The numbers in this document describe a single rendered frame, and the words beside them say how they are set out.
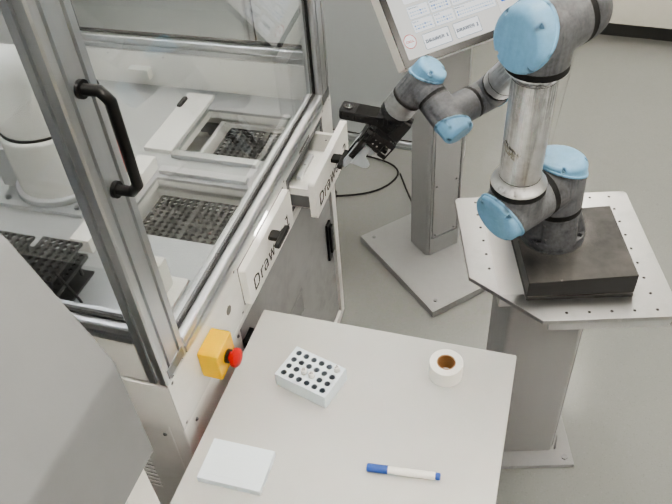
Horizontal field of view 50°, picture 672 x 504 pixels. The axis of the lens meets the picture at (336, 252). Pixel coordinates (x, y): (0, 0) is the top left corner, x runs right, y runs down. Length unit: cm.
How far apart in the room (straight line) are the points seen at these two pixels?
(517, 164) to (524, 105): 14
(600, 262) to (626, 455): 86
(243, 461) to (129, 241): 52
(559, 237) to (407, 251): 122
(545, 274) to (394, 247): 126
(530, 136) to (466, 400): 54
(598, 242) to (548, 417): 64
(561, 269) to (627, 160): 186
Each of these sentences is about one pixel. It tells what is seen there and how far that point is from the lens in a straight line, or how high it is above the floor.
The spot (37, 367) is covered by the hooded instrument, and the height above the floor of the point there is 156.
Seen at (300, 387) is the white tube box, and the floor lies 79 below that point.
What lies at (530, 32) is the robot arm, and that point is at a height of 143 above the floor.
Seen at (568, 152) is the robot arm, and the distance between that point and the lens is 165.
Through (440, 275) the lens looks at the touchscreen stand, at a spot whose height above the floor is 4.
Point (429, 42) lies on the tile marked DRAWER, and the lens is 217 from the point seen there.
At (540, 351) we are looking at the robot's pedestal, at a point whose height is 50.
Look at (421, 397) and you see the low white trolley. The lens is 150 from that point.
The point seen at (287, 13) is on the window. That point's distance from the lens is 172.
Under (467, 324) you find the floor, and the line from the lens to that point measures 264.
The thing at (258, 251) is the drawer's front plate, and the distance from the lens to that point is 159.
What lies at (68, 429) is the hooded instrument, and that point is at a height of 151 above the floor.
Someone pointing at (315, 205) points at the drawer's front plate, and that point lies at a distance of 178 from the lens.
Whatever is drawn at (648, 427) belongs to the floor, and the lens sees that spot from 250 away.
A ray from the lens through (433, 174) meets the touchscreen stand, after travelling 257.
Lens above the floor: 199
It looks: 43 degrees down
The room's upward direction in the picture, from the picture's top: 5 degrees counter-clockwise
